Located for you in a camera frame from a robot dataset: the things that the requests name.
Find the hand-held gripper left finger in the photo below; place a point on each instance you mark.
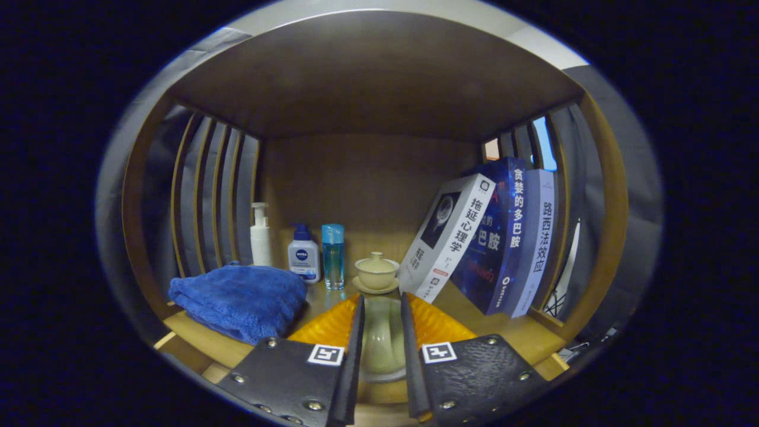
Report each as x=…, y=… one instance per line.
x=350, y=379

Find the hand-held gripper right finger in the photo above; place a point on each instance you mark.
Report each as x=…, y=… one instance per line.
x=412, y=379

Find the wooden countertop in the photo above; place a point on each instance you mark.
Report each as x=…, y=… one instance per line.
x=516, y=338

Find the wooden cabinet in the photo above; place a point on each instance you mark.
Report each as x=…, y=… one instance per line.
x=367, y=184

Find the cream lidded teacup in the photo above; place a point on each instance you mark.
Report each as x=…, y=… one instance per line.
x=376, y=273

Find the clear blue bottle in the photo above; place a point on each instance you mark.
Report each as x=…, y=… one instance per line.
x=333, y=261

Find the white bottle with blue cap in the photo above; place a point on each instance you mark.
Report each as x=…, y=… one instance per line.
x=303, y=258

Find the folded blue towel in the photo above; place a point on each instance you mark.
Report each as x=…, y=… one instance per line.
x=237, y=299

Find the white book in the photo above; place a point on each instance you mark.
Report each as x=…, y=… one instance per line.
x=450, y=237

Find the dark blue book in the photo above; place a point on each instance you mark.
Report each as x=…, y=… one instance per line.
x=492, y=249

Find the white pump bottle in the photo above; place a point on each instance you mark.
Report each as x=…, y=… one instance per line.
x=261, y=243

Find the pale purple book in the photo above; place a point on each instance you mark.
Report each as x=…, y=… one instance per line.
x=539, y=237

